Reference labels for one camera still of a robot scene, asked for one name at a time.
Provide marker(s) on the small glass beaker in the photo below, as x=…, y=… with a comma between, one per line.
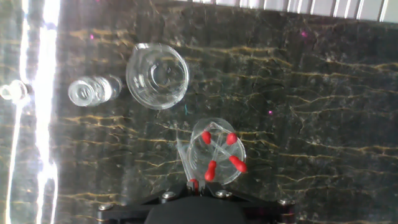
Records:
x=199, y=137

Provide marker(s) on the clear glass bottle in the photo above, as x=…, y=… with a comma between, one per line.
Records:
x=90, y=91

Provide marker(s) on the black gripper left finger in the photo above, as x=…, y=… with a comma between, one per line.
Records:
x=133, y=209

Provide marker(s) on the large glass beaker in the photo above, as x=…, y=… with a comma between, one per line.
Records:
x=157, y=76

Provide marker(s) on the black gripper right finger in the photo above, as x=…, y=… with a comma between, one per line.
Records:
x=264, y=212

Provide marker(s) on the clear glass stopper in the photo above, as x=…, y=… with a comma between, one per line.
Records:
x=15, y=90

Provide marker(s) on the red bulb glass dropper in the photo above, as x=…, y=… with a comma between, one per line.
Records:
x=211, y=171
x=237, y=164
x=231, y=138
x=206, y=137
x=194, y=183

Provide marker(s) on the black marble mat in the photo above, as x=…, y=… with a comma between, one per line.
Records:
x=311, y=93

